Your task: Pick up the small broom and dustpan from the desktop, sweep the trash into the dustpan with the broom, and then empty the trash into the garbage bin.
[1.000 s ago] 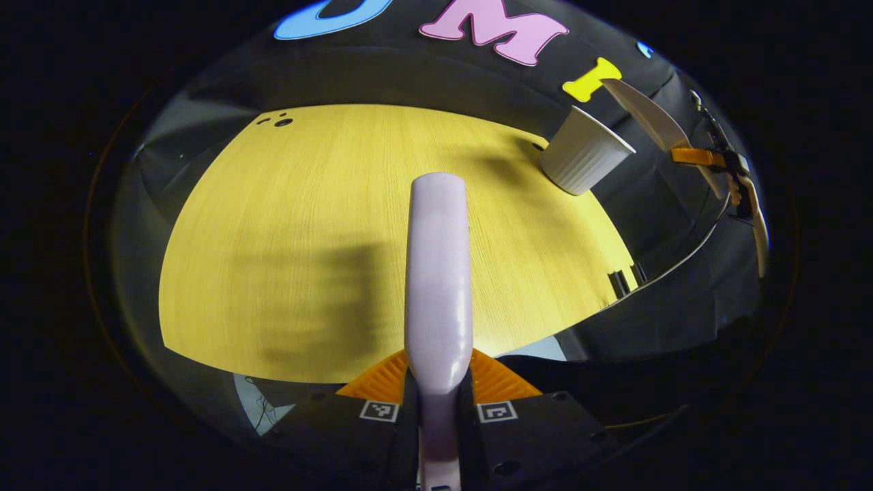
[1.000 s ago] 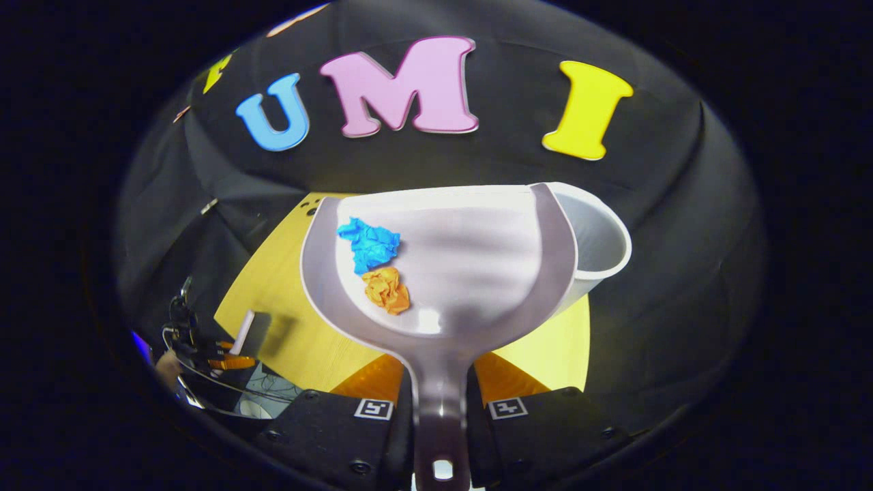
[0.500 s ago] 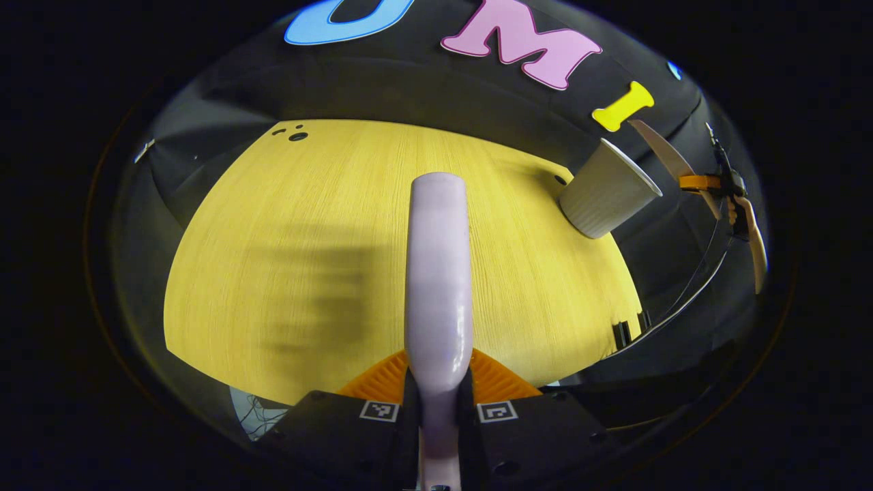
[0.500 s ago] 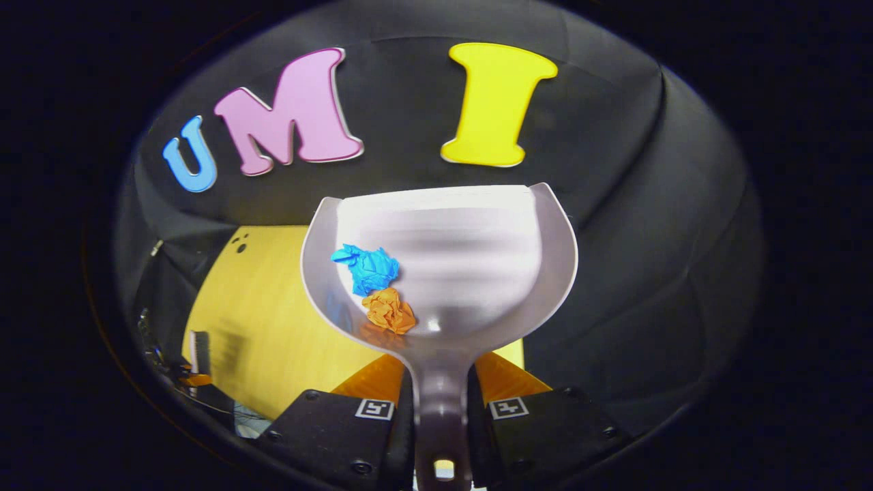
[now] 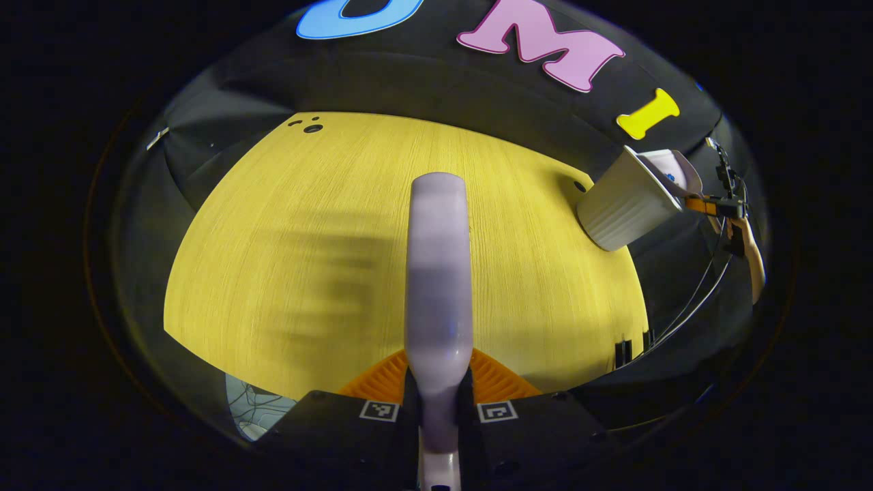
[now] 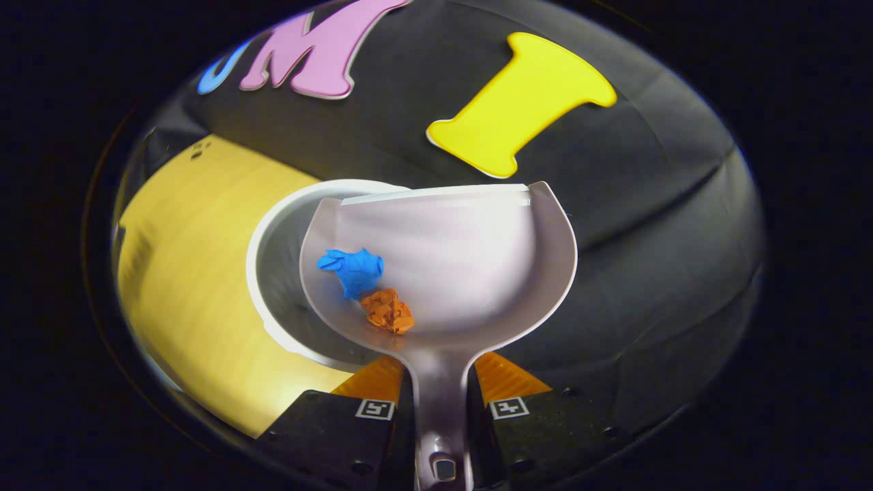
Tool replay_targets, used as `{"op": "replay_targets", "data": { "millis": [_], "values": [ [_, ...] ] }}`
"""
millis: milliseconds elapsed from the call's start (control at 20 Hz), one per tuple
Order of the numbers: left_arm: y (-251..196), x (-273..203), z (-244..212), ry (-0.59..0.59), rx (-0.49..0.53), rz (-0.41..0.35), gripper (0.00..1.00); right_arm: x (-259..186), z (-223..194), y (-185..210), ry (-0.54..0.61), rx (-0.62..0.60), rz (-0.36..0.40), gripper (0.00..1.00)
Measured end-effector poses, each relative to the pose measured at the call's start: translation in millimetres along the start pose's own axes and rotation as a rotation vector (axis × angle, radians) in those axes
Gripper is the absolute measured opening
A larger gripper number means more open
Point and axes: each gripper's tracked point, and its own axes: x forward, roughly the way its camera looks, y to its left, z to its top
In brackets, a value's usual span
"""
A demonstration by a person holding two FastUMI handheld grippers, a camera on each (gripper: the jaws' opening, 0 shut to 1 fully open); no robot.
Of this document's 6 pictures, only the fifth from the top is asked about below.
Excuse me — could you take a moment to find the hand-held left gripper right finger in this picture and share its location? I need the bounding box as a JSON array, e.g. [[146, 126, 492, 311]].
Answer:
[[458, 348, 619, 491]]

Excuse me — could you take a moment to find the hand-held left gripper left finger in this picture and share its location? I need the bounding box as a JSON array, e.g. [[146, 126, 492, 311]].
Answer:
[[263, 349, 419, 491]]

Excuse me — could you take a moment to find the white ribbed garbage bin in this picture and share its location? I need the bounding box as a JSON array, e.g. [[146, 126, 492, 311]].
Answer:
[[576, 145, 684, 252]]

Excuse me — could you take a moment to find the small lilac broom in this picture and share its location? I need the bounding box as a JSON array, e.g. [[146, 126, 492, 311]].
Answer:
[[404, 172, 474, 491]]

